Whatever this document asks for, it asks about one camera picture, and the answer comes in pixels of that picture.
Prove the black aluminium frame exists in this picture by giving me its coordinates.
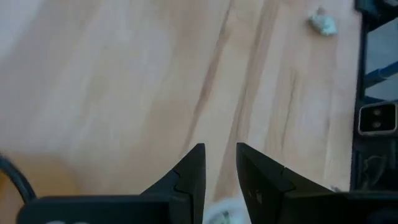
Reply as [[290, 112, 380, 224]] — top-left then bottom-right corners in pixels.
[[349, 0, 398, 200]]

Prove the blue bar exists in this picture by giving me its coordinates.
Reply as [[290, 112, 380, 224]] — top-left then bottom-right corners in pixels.
[[363, 60, 398, 90]]

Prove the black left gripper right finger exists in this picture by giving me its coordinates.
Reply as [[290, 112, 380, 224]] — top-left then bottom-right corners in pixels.
[[236, 142, 333, 224]]

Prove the green white sweetener packet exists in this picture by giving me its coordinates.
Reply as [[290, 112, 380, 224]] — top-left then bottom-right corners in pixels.
[[214, 210, 233, 224], [307, 6, 339, 37]]

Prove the clear plastic cup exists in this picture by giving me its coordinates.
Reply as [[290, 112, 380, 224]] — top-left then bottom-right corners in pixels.
[[203, 197, 249, 224]]

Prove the black camera cable loop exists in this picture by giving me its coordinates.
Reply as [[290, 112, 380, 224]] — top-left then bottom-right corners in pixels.
[[0, 154, 38, 205]]

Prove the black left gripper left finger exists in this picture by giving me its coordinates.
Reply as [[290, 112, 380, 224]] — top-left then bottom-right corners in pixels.
[[141, 142, 207, 224]]

